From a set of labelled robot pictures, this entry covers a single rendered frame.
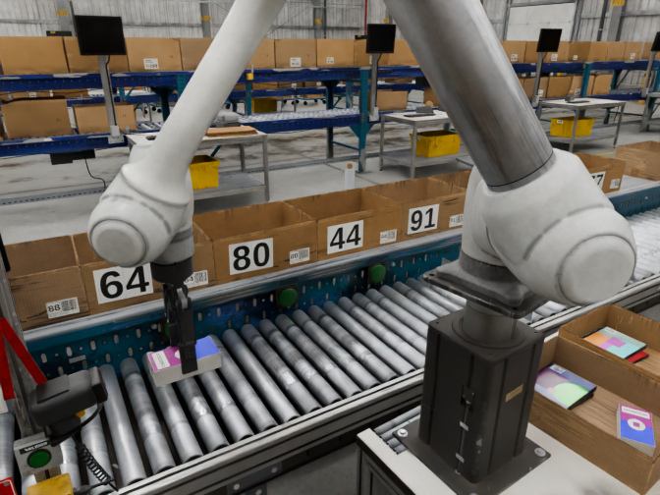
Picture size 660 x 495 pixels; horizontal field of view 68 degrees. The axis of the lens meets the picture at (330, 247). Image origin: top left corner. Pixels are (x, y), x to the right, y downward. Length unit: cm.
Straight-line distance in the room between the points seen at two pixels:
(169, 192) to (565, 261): 54
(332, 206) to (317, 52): 486
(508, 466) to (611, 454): 22
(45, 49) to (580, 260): 568
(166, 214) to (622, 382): 125
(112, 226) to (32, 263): 120
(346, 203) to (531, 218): 153
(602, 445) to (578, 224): 71
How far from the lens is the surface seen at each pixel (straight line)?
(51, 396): 98
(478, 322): 104
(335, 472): 223
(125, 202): 70
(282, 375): 148
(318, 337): 164
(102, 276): 159
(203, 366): 104
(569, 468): 133
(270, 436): 130
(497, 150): 70
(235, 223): 196
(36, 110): 577
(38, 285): 159
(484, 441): 114
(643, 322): 184
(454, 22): 66
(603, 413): 150
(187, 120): 72
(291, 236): 174
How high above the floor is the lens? 163
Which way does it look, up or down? 22 degrees down
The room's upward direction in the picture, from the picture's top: straight up
